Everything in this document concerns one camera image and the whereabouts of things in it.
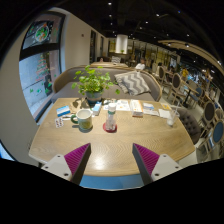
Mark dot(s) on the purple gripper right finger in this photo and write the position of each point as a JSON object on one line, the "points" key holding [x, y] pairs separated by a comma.
{"points": [[152, 166]]}

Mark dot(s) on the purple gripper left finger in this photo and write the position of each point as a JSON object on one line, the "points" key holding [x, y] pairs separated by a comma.
{"points": [[71, 166]]}

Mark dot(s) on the clear plastic water bottle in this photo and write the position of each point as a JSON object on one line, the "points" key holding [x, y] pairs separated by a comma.
{"points": [[110, 121]]}

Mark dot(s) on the red round coaster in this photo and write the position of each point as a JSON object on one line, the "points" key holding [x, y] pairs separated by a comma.
{"points": [[109, 129]]}

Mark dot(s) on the small brown box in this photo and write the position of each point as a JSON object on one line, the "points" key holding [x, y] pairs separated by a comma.
{"points": [[137, 113]]}

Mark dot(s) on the white green mug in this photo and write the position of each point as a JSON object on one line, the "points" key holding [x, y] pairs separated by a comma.
{"points": [[83, 118]]}

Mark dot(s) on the white paper leaflet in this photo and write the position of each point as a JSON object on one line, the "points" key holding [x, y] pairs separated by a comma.
{"points": [[151, 112]]}

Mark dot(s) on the white paper napkin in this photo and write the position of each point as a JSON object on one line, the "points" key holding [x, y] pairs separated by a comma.
{"points": [[164, 113]]}

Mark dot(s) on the blue white card box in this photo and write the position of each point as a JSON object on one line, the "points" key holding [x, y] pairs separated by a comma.
{"points": [[63, 111]]}

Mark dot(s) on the clear plastic cup with straw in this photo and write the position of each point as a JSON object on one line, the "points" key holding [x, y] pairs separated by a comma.
{"points": [[173, 116]]}

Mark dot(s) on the blue tissue pack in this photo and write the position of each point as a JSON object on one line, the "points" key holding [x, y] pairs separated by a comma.
{"points": [[96, 109]]}

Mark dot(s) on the grey tufted armchair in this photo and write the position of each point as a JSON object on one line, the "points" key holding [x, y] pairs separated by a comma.
{"points": [[190, 124]]}

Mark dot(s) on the blue seat wooden chair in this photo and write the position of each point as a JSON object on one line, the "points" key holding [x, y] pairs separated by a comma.
{"points": [[210, 146]]}

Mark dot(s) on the grey zigzag cushion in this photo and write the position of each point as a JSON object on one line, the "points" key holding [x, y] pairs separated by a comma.
{"points": [[132, 83]]}

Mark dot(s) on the potted green plant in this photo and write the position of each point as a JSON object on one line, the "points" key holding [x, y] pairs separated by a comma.
{"points": [[91, 82]]}

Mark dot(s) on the wooden oval back chair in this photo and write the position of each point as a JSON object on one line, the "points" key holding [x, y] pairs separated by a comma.
{"points": [[175, 88]]}

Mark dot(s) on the person in white shirt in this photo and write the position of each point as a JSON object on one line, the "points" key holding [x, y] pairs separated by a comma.
{"points": [[141, 64]]}

